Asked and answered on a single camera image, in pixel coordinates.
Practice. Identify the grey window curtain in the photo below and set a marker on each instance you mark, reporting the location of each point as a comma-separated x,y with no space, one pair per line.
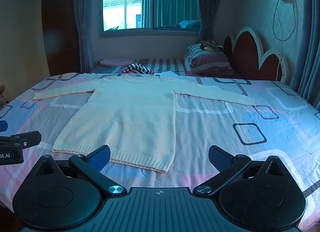
86,22
207,10

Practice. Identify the cream knitted sweater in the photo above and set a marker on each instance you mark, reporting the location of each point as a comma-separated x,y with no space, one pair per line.
130,117

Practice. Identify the magenta striped clothes pile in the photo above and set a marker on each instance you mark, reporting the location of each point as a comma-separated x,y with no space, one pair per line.
207,59

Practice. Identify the dark patterned cloth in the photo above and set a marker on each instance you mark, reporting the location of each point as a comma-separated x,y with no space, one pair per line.
211,45

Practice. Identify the pink pillow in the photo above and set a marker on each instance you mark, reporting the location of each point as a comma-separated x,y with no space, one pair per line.
115,61

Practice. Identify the red white black striped garment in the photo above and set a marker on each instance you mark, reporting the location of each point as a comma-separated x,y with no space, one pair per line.
137,69

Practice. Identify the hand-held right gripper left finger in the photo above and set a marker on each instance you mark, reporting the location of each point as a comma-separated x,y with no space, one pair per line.
100,157

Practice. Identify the teal cloth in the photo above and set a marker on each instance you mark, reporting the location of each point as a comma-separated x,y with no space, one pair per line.
190,24

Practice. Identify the white cloth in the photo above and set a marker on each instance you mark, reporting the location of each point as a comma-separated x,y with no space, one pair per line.
172,74

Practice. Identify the red heart-shaped pillow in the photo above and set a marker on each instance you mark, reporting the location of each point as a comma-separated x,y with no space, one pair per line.
250,54

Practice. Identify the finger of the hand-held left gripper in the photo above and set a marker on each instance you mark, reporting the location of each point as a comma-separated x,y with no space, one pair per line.
27,138
3,126

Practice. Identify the striped mattress sheet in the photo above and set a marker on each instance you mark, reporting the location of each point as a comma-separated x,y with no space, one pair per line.
170,64

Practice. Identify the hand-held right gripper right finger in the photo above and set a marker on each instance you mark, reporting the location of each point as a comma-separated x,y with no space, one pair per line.
220,158

